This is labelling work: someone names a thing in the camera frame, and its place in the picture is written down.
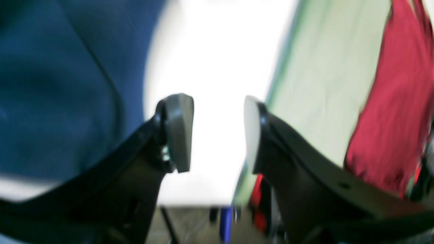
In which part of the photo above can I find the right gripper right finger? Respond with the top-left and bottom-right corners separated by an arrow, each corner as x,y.
244,96 -> 433,244

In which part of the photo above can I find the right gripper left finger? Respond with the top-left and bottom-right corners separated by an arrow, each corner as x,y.
0,93 -> 194,244

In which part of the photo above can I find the dark blue t-shirt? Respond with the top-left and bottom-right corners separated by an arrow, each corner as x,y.
0,0 -> 166,180

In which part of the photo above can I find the red clamp at table edge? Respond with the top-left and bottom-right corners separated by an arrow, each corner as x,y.
250,174 -> 267,233

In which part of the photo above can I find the red cloth at left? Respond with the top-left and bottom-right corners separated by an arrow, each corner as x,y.
344,0 -> 433,196

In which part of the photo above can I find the blue object at left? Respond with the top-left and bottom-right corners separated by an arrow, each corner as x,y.
219,206 -> 233,244

